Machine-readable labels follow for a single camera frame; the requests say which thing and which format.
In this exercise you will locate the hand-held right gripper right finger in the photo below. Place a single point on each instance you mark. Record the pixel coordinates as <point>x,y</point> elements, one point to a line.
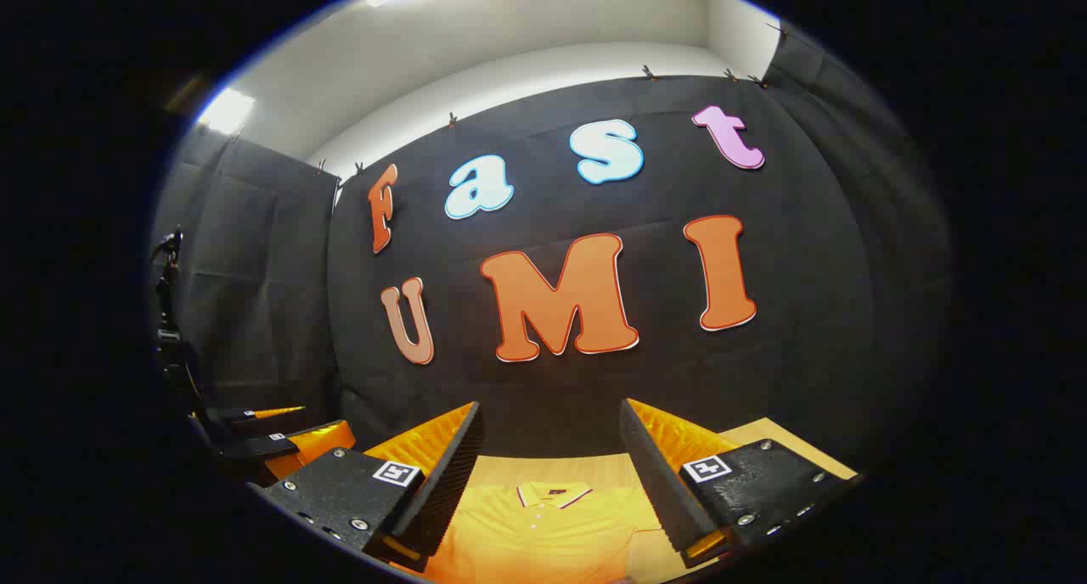
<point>650,482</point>

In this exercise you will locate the black backdrop cloth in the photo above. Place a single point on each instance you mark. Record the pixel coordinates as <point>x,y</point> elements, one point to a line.
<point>594,380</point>

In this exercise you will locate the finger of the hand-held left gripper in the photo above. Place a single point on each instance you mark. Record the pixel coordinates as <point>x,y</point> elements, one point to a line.
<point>255,414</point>
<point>310,448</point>

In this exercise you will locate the orange T-shirt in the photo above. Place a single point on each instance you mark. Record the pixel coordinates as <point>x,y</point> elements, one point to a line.
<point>543,541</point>

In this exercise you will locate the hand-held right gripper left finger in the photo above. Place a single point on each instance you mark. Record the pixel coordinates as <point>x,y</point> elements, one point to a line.
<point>446,482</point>

